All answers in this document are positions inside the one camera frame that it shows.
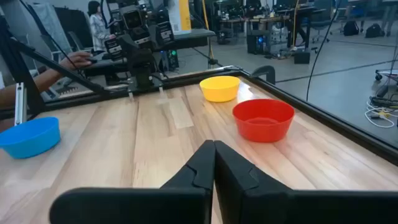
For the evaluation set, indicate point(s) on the black workshop desk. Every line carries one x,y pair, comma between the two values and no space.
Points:
267,18

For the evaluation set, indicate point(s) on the person's forearm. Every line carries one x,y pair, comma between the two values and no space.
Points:
28,88

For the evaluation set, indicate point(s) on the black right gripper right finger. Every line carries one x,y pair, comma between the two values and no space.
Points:
264,205

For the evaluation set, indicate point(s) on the person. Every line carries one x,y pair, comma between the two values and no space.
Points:
99,29

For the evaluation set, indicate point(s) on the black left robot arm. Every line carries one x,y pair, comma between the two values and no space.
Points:
141,67

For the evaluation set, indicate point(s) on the black aluminium table frame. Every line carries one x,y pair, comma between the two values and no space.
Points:
311,110

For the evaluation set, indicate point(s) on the person's hand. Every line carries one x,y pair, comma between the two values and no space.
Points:
76,59

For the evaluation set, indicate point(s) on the black computer tower green light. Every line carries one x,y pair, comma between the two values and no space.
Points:
173,59

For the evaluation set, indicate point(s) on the yellow plastic bowl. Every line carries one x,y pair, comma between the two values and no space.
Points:
220,88

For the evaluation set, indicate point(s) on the blue plastic bowl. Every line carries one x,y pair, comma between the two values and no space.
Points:
31,138

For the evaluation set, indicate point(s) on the red plastic bowl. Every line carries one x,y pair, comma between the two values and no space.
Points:
263,124

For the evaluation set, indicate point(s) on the silver aluminium extrusion rail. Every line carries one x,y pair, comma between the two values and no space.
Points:
20,104

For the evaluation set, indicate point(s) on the black computer tower blue light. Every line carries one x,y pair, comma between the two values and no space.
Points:
258,42

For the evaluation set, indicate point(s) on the black bag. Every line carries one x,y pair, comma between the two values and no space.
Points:
374,31
351,28

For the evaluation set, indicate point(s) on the black office chair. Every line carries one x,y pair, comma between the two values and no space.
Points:
321,21

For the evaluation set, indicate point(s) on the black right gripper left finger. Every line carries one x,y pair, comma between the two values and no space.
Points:
174,205

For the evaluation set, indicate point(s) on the black side table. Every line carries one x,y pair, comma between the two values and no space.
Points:
192,37

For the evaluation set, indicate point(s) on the small black box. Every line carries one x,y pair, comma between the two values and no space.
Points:
302,57

